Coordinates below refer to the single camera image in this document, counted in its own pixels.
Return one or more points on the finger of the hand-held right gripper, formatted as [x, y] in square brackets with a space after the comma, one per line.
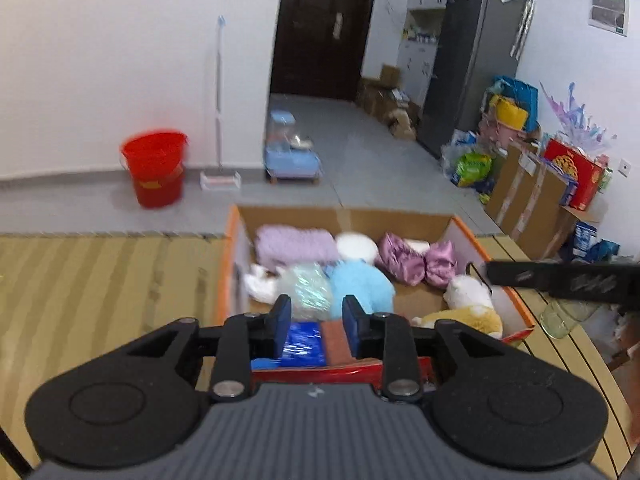
[565, 282]

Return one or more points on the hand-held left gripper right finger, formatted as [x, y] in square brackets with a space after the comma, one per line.
[351, 327]

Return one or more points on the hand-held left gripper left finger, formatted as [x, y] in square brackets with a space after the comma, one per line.
[282, 327]

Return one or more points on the brown sponge block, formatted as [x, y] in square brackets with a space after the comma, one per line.
[336, 342]

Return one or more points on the blue and white packet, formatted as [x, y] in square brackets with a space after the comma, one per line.
[302, 345]

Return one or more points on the light blue plush toy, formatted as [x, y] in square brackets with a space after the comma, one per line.
[357, 285]

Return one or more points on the clear plastic bag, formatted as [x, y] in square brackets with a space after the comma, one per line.
[306, 290]

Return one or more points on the red cardboard box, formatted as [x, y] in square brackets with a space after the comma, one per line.
[410, 305]

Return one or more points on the white round cushion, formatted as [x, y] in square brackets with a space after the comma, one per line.
[356, 247]

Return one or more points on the purple satin pouch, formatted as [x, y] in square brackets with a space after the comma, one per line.
[441, 264]
[400, 257]

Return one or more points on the white and tan plush dog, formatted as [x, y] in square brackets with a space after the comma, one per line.
[470, 305]

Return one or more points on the clear glass jar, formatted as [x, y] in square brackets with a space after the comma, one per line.
[567, 317]

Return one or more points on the blue and white packs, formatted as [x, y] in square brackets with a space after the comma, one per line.
[592, 242]

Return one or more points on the white plush cloth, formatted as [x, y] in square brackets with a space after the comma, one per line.
[260, 282]

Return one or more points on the lavender fluffy towel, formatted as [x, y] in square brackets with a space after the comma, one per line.
[295, 244]

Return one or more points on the large taped cardboard box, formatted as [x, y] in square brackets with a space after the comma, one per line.
[530, 205]

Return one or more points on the red gift box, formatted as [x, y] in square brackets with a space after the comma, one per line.
[572, 172]

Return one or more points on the green packet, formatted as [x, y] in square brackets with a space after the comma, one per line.
[472, 170]

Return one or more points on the purple flower decoration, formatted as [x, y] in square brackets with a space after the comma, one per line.
[580, 117]

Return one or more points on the blue pet bed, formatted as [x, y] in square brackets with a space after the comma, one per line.
[292, 157]

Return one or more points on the yellow bag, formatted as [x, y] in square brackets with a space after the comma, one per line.
[511, 115]

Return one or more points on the blue shopping bag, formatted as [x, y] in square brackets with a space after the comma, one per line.
[517, 92]

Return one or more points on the red bucket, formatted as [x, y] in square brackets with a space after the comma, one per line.
[155, 167]

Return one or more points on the white mop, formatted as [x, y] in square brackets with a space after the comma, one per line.
[219, 110]

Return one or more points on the stack of brown cartons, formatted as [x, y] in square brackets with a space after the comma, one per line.
[380, 90]

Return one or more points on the grey refrigerator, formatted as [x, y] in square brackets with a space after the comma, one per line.
[472, 60]

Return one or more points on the white cabinet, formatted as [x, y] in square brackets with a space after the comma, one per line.
[422, 25]

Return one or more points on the dark brown door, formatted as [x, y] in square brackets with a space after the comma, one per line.
[320, 30]

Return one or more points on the white wall socket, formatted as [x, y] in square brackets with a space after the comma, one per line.
[626, 167]

